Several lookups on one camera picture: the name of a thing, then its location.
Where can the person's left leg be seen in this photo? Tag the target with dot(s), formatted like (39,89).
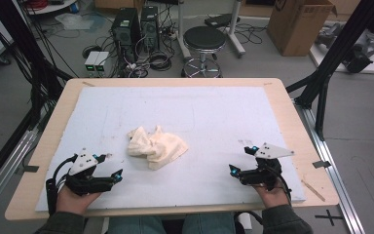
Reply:
(136,226)

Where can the person's left hand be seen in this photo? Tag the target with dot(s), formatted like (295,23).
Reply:
(73,203)

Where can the white power supply box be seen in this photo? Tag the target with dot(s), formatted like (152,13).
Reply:
(102,62)
(91,61)

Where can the person's right hand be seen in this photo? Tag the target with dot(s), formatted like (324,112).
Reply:
(272,197)

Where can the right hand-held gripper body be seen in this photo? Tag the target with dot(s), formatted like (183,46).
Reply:
(268,174)

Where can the person's leg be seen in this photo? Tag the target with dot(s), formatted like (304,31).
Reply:
(136,226)
(209,224)

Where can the black tape strip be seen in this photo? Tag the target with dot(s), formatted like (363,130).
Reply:
(29,169)
(321,164)

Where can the black flat case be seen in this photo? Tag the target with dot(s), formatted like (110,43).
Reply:
(220,20)

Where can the black computer tower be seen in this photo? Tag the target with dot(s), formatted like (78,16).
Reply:
(150,27)
(125,31)

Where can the white metal stand leg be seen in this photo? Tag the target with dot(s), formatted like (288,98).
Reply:
(235,31)

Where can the black tape cross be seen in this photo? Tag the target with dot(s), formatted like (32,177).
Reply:
(329,217)

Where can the white round table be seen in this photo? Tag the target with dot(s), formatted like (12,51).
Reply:
(56,6)

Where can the brown cardboard box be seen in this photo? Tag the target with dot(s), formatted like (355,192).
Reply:
(297,27)

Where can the black metal frame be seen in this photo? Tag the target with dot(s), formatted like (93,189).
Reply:
(29,55)
(336,55)

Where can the cream printed towel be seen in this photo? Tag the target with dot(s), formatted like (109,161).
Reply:
(162,148)

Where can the white foam mat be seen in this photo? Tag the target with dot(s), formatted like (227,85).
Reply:
(181,107)

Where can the thin wooden stick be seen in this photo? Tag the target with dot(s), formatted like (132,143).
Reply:
(313,190)

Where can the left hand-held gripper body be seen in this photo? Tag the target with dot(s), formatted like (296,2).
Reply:
(84,182)

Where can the person's right leg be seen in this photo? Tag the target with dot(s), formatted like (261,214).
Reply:
(209,224)

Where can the clear plastic sheet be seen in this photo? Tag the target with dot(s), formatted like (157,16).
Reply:
(76,22)

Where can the black round stool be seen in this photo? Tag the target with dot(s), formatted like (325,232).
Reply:
(204,37)

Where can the aluminium rail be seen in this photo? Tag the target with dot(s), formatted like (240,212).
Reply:
(3,170)
(334,175)

